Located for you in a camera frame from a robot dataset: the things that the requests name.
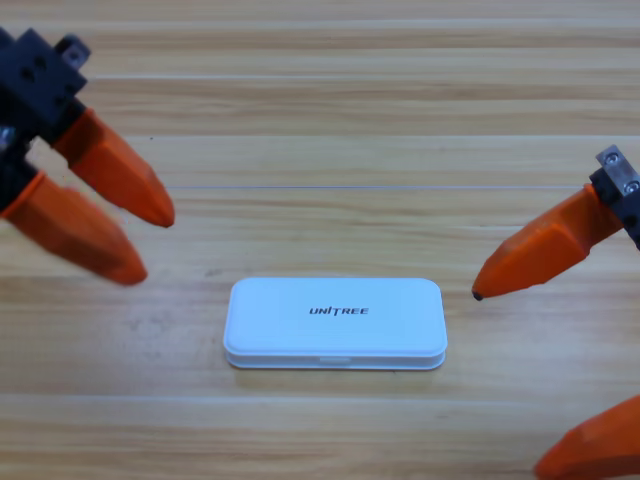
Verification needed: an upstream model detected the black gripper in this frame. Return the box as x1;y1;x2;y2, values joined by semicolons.
0;27;177;288
471;143;640;302

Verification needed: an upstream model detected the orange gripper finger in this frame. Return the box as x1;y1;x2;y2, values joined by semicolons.
533;394;640;480

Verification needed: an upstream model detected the white Unitree pencil case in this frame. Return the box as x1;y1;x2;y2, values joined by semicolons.
222;277;448;372

